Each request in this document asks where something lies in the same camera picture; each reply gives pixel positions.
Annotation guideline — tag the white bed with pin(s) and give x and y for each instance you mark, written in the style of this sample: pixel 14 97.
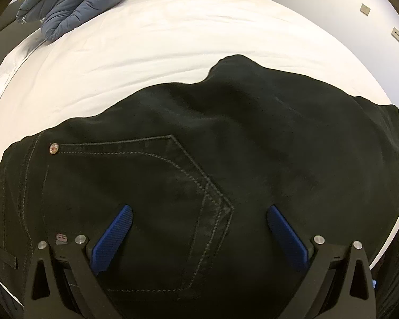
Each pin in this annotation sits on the white bed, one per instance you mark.
pixel 159 50

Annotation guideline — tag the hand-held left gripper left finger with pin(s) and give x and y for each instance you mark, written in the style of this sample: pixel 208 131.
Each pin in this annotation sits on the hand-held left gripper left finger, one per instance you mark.
pixel 114 236

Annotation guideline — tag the white wall socket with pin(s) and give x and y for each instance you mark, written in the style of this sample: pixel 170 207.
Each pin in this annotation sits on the white wall socket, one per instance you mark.
pixel 397 34
pixel 365 9

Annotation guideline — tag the black pants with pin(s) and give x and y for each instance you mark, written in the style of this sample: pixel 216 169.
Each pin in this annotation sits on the black pants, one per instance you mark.
pixel 193 159

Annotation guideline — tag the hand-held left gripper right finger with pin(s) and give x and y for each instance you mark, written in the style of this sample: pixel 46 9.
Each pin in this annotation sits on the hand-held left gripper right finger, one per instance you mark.
pixel 284 237

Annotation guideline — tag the blue puffer jacket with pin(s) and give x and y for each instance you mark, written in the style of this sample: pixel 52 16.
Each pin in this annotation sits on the blue puffer jacket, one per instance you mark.
pixel 71 1

